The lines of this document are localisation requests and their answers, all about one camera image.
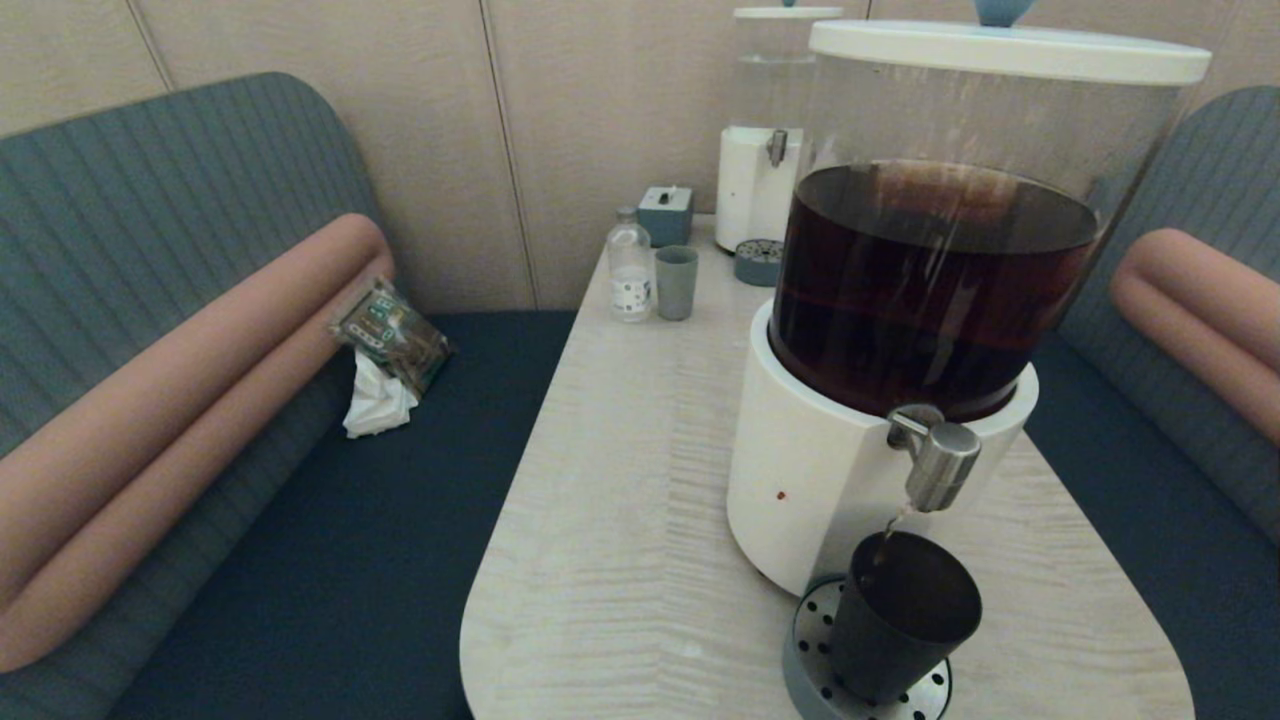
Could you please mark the clear plastic bottle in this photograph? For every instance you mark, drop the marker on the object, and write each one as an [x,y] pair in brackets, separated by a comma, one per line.
[630,265]

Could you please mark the green snack packet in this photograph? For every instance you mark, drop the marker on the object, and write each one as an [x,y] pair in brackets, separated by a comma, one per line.
[392,335]

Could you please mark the teal upholstered bench sofa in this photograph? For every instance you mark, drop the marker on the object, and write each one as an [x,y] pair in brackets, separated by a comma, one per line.
[150,180]
[1230,170]

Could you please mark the large tea dispenser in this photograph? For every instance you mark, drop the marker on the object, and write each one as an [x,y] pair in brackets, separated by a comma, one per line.
[830,480]

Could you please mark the black plastic cup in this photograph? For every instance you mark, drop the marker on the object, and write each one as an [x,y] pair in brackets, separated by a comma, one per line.
[900,615]

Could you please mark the large blue-grey perforated drip tray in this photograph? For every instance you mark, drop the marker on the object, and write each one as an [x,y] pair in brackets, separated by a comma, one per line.
[806,645]

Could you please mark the blue-grey small box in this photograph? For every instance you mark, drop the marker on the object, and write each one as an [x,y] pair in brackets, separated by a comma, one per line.
[664,216]

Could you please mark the small far water dispenser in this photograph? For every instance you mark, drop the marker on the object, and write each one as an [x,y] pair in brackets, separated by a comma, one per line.
[750,190]

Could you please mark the crumpled white tissue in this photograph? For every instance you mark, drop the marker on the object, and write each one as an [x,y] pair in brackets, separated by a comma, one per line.
[378,405]

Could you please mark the large white dispenser lid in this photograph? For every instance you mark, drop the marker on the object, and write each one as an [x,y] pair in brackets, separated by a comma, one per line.
[1000,52]

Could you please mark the small white dispenser lid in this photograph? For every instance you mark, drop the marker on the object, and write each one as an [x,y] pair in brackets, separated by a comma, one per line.
[790,12]

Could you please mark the grey-green cup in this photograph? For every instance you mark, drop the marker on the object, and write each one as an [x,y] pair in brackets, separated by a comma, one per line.
[676,285]

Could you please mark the large metal dispenser tap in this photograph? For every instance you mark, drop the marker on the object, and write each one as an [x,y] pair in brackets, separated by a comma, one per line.
[940,460]

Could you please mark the small metal dispenser tap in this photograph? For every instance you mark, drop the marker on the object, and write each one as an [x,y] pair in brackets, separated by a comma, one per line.
[776,146]

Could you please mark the small blue-grey perforated drip tray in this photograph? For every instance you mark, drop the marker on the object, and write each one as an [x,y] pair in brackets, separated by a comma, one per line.
[760,266]

